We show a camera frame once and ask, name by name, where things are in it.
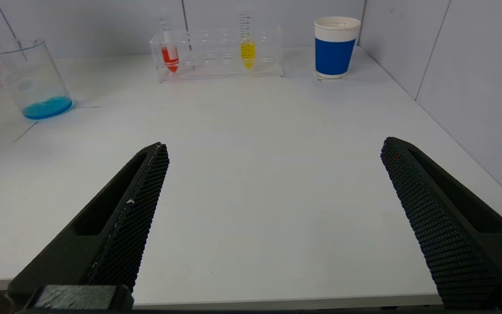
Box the clear glass beaker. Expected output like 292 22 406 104
0 39 74 120

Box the blue sleeved white paper cup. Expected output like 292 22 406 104
314 17 361 80

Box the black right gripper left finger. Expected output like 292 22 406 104
7 142 170 311

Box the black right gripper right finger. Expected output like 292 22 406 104
380 137 502 311

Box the red pigment test tube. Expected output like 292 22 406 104
159 13 180 74

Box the yellow pigment test tube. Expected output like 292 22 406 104
239 4 257 70

